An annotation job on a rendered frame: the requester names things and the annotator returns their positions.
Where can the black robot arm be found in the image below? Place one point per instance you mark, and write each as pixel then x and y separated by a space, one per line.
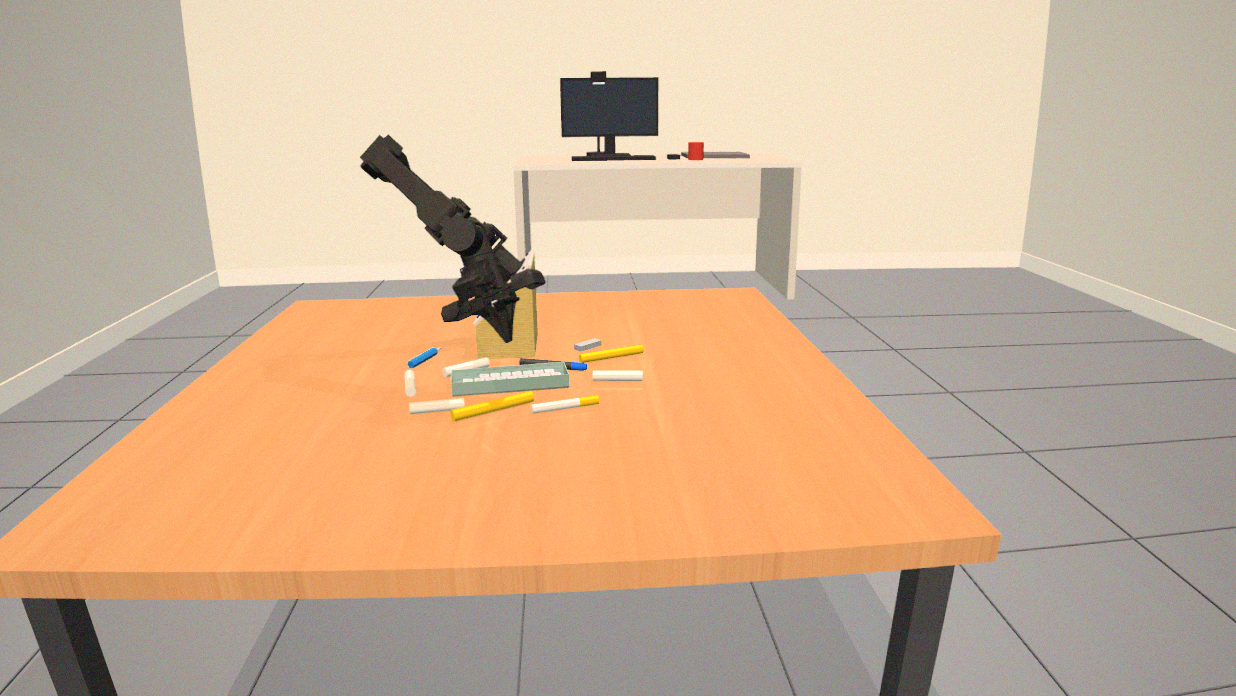
pixel 448 221

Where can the grey stylus with blue tip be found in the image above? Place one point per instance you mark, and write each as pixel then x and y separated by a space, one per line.
pixel 569 365

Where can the blue hexagonal stylus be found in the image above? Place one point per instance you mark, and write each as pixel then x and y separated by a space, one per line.
pixel 423 357

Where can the letter keyboard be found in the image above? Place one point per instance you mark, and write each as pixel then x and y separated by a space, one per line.
pixel 507 379

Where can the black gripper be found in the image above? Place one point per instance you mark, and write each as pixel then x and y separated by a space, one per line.
pixel 500 316

